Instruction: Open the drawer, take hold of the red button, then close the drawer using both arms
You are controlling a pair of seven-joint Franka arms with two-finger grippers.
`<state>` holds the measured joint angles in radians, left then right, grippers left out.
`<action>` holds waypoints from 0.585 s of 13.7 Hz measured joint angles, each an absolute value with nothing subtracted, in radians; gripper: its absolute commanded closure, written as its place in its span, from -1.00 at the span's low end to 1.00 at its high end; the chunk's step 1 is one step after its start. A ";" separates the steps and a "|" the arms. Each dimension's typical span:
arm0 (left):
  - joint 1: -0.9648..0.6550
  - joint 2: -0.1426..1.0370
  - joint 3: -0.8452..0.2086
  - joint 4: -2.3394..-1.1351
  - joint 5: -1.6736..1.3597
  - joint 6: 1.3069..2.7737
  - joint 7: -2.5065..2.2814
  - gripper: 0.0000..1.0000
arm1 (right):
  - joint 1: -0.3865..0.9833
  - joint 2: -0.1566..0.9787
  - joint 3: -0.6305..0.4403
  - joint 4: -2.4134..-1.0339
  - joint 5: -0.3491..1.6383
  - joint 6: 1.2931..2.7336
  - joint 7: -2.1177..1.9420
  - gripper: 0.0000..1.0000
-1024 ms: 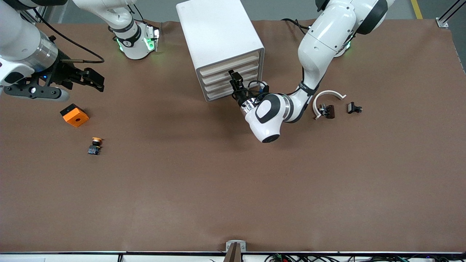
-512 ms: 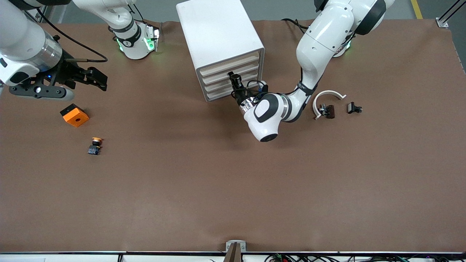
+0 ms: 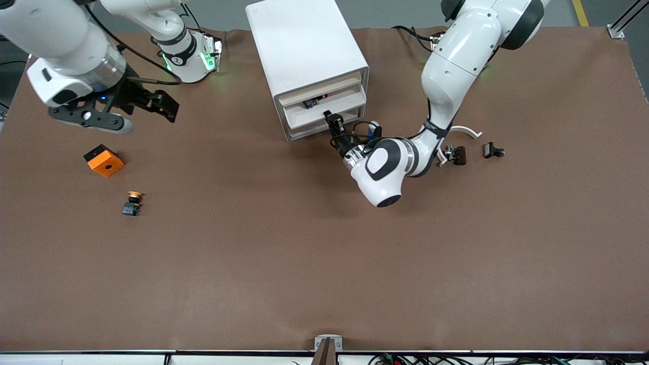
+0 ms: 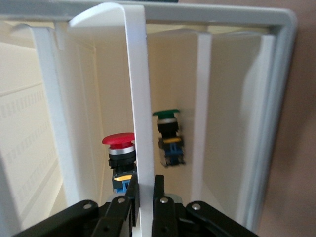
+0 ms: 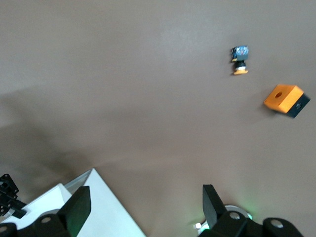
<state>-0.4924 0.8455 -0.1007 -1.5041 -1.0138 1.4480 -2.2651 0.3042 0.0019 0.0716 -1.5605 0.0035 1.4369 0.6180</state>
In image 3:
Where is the beige cabinet drawer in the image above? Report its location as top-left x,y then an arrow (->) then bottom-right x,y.
287,122 -> 335,142
276,71 -> 363,104
280,84 -> 368,130

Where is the white drawer cabinet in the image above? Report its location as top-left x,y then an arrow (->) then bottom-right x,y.
245,0 -> 370,142

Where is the yellow cap push button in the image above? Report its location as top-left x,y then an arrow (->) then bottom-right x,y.
122,191 -> 145,216

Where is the brown table cover sheet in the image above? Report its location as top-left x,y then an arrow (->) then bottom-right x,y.
0,26 -> 649,353

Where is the small brown electrical component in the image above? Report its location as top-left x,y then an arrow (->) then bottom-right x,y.
444,144 -> 467,166

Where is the white curved plastic piece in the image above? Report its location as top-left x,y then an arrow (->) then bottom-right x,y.
436,125 -> 483,168

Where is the black table edge strip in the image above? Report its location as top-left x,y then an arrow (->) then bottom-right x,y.
0,349 -> 649,355

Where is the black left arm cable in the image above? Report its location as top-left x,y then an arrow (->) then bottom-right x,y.
341,120 -> 383,150

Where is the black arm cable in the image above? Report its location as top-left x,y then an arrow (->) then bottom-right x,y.
81,0 -> 182,86
341,120 -> 383,150

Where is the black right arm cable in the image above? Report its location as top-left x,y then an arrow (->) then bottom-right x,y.
81,0 -> 182,86

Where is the black right base cable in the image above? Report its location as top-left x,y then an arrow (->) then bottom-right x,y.
175,3 -> 226,46

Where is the black base cable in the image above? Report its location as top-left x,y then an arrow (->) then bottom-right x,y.
391,24 -> 437,54
175,3 -> 226,46

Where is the black left base cable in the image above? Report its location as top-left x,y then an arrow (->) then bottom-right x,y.
391,24 -> 437,54

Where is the grey metal bracket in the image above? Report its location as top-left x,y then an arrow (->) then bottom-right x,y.
314,334 -> 344,352

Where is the brown wooden post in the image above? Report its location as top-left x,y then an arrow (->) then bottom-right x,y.
310,338 -> 339,365

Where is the black cable bundle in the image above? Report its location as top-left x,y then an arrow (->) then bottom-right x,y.
369,352 -> 649,365

